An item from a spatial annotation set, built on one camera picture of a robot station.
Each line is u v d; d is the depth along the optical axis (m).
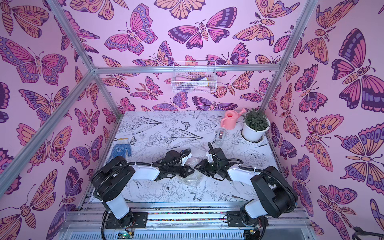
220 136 1.03
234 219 0.73
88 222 0.75
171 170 0.77
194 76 0.95
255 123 0.92
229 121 1.04
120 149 1.00
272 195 0.43
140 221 0.73
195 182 0.83
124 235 0.72
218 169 0.69
